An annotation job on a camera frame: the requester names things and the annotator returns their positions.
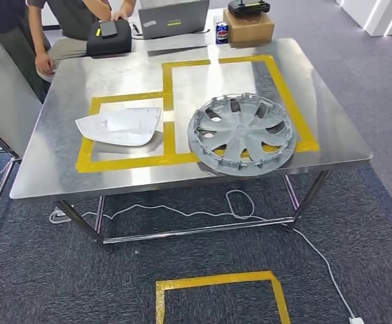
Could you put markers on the silver grey wheel hubcap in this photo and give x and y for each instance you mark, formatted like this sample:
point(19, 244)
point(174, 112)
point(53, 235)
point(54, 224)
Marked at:
point(241, 132)

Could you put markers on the white plastic cover part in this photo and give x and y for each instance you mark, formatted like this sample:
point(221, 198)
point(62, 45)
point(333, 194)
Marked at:
point(121, 127)

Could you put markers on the stainless steel workbench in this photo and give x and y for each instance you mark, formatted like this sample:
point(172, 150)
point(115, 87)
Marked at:
point(47, 134)

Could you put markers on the yellow tape outline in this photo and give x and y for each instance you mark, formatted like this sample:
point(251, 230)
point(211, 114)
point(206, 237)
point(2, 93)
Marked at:
point(125, 165)

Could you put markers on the yellow floor tape square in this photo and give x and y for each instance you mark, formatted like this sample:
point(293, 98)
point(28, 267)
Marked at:
point(216, 279)

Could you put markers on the blue soda can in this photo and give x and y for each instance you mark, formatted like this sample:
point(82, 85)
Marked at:
point(222, 33)

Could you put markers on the grey laptop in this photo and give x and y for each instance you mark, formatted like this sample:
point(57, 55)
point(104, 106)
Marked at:
point(172, 20)

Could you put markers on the brown cardboard box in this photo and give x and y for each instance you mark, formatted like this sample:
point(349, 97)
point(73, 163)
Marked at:
point(250, 29)

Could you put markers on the black carry case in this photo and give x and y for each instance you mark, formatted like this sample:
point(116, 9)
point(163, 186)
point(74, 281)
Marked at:
point(108, 47)

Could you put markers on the black remote controller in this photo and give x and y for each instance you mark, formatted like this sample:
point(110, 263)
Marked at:
point(250, 6)

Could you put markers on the black phone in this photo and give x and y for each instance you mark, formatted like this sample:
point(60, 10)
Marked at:
point(108, 29)

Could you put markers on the white power strip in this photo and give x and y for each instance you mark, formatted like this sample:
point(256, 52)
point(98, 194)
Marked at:
point(59, 214)
point(356, 320)

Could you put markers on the person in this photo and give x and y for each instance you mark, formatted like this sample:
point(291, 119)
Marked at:
point(70, 18)
point(13, 40)

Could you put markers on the white cabinet block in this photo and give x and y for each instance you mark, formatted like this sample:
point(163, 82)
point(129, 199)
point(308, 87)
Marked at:
point(355, 13)

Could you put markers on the stainless steel table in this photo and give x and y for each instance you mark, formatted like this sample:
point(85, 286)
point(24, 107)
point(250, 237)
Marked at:
point(3, 98)

